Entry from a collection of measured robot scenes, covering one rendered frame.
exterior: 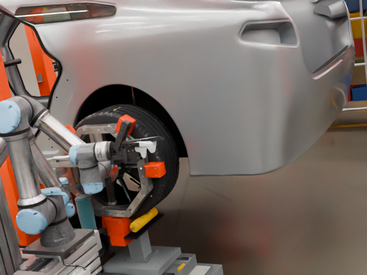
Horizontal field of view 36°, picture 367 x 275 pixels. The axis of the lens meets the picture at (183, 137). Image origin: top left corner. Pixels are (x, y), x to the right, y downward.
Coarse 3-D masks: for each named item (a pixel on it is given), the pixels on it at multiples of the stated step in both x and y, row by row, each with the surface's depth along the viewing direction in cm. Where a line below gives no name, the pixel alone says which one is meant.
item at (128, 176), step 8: (88, 136) 334; (128, 168) 329; (120, 176) 329; (128, 176) 327; (112, 184) 334; (136, 184) 326; (104, 192) 345; (120, 192) 351; (128, 192) 331; (136, 192) 352; (104, 200) 338; (120, 200) 341; (128, 200) 339
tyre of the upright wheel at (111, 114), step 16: (96, 112) 325; (112, 112) 318; (128, 112) 322; (144, 112) 327; (144, 128) 314; (160, 128) 324; (160, 144) 316; (160, 160) 313; (176, 160) 329; (176, 176) 334; (160, 192) 319; (144, 208) 326
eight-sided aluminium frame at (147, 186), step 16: (80, 128) 318; (96, 128) 314; (112, 128) 309; (64, 160) 330; (144, 160) 311; (144, 176) 309; (80, 192) 333; (144, 192) 312; (96, 208) 331; (112, 208) 331; (128, 208) 320
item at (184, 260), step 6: (180, 258) 351; (186, 258) 349; (192, 258) 352; (174, 264) 352; (180, 264) 350; (186, 264) 345; (192, 264) 352; (168, 270) 345; (174, 270) 344; (180, 270) 338; (186, 270) 344
